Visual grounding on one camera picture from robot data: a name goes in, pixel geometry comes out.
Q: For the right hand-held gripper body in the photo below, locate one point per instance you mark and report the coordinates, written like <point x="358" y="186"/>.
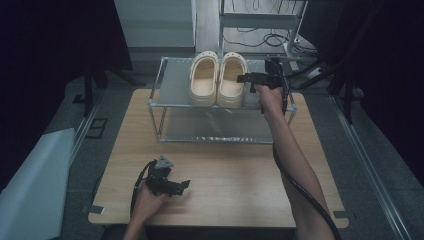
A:
<point x="274" y="75"/>

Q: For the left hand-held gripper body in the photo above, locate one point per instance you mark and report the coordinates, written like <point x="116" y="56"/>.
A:
<point x="160" y="180"/>

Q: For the beige foam clog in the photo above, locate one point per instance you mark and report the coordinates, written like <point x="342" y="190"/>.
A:
<point x="231" y="80"/>
<point x="203" y="78"/>

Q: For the two-tier metal shoe rack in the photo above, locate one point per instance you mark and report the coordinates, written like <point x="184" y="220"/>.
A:
<point x="176" y="86"/>

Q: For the person's right hand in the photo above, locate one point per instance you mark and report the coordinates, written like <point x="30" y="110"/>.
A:
<point x="271" y="100"/>

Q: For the person's left hand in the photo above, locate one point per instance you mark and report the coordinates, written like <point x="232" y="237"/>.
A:
<point x="146" y="203"/>

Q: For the black stand legs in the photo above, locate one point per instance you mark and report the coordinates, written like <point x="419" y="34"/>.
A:
<point x="346" y="90"/>

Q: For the black tripod stand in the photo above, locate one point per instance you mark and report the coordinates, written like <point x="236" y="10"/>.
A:
<point x="89" y="90"/>

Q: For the dark curtain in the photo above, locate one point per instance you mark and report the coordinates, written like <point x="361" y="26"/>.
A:
<point x="43" y="60"/>
<point x="390" y="66"/>

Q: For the white board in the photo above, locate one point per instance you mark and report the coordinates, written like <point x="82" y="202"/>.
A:
<point x="33" y="186"/>

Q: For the grey tape piece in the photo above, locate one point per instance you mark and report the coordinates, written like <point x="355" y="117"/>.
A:
<point x="343" y="214"/>

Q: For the white metal desk frame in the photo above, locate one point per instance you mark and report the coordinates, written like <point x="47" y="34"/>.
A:
<point x="260" y="20"/>

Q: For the short aluminium floor rail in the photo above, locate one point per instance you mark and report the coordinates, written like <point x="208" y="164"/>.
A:
<point x="85" y="128"/>

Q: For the long aluminium floor rail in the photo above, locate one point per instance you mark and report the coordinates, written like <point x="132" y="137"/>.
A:
<point x="366" y="166"/>

